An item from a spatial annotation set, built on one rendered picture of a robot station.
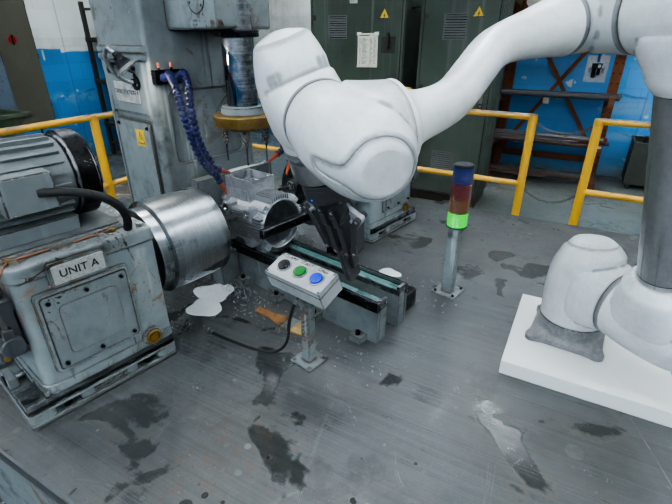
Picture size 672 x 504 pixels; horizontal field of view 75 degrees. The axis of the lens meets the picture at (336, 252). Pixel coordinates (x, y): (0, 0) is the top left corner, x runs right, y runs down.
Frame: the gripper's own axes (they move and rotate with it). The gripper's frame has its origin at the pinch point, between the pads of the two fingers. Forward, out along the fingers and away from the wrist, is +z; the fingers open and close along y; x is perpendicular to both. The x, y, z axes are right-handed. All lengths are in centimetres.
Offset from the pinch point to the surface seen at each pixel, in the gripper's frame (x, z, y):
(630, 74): -513, 199, 42
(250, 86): -36, -13, 59
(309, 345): 6.5, 29.7, 15.7
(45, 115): -115, 100, 595
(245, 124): -28, -6, 56
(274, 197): -23, 15, 50
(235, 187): -21, 13, 65
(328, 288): 0.4, 11.1, 8.5
